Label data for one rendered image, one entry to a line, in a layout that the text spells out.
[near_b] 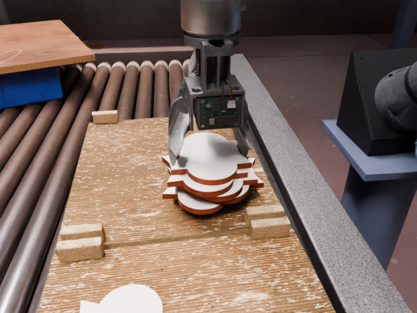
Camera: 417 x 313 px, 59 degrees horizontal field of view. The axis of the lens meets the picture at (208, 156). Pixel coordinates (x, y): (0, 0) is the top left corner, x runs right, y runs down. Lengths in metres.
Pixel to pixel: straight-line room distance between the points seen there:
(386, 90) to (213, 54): 0.55
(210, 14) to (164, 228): 0.31
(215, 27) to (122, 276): 0.33
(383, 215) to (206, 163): 0.60
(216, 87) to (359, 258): 0.32
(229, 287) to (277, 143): 0.42
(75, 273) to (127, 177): 0.22
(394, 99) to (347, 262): 0.44
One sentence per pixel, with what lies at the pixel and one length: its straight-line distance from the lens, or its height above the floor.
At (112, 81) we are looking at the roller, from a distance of 1.20.
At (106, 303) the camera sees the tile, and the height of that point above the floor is 0.95.
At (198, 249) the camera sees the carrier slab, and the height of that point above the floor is 0.94.
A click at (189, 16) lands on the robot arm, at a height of 1.23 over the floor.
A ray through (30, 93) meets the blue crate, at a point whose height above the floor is 0.95.
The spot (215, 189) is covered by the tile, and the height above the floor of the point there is 1.00.
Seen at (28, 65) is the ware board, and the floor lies 1.03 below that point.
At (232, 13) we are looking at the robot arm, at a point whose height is 1.24.
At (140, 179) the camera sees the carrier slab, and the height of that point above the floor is 0.94.
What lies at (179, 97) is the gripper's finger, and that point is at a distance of 0.53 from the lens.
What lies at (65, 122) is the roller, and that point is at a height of 0.91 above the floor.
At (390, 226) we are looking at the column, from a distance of 1.09.
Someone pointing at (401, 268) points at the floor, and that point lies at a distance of 1.97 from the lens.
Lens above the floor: 1.32
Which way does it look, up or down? 32 degrees down
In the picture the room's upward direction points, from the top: straight up
